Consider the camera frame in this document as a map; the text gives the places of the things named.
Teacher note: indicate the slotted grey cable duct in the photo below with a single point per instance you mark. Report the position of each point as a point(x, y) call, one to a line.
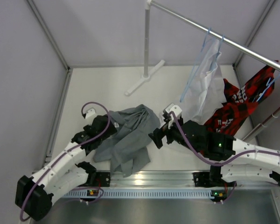
point(141, 194)

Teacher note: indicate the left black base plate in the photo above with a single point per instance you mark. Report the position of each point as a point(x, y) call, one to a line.
point(102, 179)

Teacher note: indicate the aluminium mounting rail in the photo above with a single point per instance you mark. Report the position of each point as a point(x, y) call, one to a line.
point(155, 180)

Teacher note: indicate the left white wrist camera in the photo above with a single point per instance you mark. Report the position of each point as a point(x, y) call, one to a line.
point(90, 113)

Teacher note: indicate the white rack upright post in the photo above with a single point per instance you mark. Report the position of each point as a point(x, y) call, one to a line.
point(147, 26)

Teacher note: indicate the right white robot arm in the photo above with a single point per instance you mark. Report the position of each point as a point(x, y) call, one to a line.
point(230, 159)

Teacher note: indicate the white rack foot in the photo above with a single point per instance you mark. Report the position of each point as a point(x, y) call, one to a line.
point(147, 75)

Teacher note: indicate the grey button shirt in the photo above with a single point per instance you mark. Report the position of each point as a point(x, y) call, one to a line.
point(127, 148)

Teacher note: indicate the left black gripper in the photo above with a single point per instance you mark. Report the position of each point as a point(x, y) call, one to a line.
point(111, 130)

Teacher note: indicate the silver clothes rack rail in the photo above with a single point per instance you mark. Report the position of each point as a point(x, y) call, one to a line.
point(243, 49)

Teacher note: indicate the white hanging shirt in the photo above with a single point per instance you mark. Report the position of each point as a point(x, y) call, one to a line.
point(206, 92)

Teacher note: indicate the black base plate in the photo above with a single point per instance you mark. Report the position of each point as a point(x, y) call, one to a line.
point(102, 179)
point(202, 179)

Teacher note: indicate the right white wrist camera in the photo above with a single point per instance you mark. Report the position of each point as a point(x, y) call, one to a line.
point(171, 114)

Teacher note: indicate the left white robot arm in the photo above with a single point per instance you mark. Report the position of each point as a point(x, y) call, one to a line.
point(36, 195)

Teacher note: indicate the light blue hanger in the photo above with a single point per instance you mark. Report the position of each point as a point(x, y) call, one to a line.
point(194, 68)

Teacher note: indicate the red black plaid shirt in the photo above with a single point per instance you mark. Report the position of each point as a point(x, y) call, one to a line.
point(240, 103)

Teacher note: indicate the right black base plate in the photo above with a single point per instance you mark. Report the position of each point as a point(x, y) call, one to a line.
point(202, 179)

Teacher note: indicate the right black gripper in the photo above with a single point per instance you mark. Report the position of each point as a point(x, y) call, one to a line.
point(160, 134)

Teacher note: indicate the blue hanger under red shirt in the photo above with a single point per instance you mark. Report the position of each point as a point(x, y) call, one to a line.
point(268, 85)

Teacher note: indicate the blue hanger under white shirt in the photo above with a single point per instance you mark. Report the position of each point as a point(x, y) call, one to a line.
point(220, 44)

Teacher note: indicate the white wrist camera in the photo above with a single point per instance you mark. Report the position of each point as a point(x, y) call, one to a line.
point(90, 113)
point(171, 114)

